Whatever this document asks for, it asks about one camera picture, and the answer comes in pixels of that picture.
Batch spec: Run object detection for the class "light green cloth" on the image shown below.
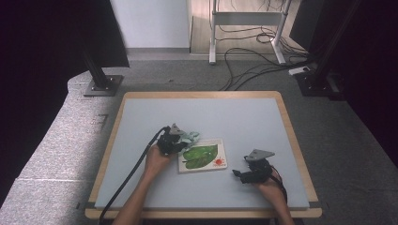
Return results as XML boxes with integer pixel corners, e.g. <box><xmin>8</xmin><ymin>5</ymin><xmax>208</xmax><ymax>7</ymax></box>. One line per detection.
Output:
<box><xmin>173</xmin><ymin>130</ymin><xmax>201</xmax><ymax>150</ymax></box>

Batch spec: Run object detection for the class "black stand with grey base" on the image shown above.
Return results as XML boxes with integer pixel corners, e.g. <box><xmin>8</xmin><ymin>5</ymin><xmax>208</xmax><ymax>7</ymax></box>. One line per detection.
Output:
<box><xmin>82</xmin><ymin>46</ymin><xmax>125</xmax><ymax>98</ymax></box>

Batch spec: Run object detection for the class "grey padded block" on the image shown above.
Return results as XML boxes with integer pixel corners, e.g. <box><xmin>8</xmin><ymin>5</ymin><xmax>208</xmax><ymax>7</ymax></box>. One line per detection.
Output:
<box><xmin>0</xmin><ymin>69</ymin><xmax>126</xmax><ymax>225</ymax></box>

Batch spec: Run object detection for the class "wooden table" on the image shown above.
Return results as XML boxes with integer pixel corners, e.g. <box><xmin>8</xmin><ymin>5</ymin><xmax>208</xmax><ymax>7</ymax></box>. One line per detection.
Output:
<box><xmin>84</xmin><ymin>90</ymin><xmax>323</xmax><ymax>219</ymax></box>

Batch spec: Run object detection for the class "light blue table mat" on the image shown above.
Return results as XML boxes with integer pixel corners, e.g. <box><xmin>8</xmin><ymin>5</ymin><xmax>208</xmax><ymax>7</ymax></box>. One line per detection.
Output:
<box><xmin>94</xmin><ymin>97</ymin><xmax>311</xmax><ymax>210</ymax></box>

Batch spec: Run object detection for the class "thick black gripper cable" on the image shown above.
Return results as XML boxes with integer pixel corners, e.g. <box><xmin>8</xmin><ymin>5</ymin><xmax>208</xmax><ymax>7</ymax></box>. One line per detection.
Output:
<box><xmin>98</xmin><ymin>126</ymin><xmax>172</xmax><ymax>225</ymax></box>

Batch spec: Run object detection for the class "caterpillar picture book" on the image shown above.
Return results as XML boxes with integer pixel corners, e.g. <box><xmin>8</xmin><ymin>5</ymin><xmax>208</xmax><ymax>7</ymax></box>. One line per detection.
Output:
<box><xmin>177</xmin><ymin>138</ymin><xmax>228</xmax><ymax>173</ymax></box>

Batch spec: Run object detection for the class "person's right hand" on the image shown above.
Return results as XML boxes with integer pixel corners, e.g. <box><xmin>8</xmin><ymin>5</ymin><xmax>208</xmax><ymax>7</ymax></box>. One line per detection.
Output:
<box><xmin>253</xmin><ymin>170</ymin><xmax>287</xmax><ymax>204</ymax></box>

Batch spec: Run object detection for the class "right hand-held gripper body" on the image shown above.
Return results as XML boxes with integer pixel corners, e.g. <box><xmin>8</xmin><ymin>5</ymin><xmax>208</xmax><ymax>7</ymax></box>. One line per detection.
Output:
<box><xmin>240</xmin><ymin>148</ymin><xmax>276</xmax><ymax>185</ymax></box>

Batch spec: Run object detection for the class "white power strip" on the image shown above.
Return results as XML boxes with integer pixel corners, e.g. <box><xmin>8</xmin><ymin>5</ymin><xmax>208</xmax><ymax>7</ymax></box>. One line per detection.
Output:
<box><xmin>288</xmin><ymin>66</ymin><xmax>312</xmax><ymax>76</ymax></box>

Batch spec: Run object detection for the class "white desk frame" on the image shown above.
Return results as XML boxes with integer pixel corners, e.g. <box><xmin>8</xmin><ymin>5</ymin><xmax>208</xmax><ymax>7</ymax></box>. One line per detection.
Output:
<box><xmin>208</xmin><ymin>0</ymin><xmax>294</xmax><ymax>66</ymax></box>

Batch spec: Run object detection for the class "black curtain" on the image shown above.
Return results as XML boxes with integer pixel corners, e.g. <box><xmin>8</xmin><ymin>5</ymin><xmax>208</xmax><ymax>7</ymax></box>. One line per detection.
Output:
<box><xmin>0</xmin><ymin>0</ymin><xmax>130</xmax><ymax>201</ymax></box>
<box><xmin>289</xmin><ymin>0</ymin><xmax>398</xmax><ymax>170</ymax></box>

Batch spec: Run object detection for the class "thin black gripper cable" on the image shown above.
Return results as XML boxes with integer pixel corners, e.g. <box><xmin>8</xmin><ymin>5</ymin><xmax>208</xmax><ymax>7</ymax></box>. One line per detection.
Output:
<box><xmin>270</xmin><ymin>172</ymin><xmax>289</xmax><ymax>204</ymax></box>

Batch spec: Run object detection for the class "bundle of black floor cables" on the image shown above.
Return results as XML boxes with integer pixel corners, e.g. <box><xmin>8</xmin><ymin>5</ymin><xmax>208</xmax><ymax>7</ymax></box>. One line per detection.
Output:
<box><xmin>215</xmin><ymin>0</ymin><xmax>317</xmax><ymax>92</ymax></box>

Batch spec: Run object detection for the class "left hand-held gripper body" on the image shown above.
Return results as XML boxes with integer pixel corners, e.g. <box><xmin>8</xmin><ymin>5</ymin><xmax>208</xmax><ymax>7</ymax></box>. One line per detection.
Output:
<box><xmin>156</xmin><ymin>123</ymin><xmax>186</xmax><ymax>156</ymax></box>

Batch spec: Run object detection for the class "person's left hand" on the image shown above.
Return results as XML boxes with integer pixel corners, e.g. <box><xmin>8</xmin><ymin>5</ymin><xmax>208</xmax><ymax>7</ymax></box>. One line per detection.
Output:
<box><xmin>144</xmin><ymin>143</ymin><xmax>174</xmax><ymax>182</ymax></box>

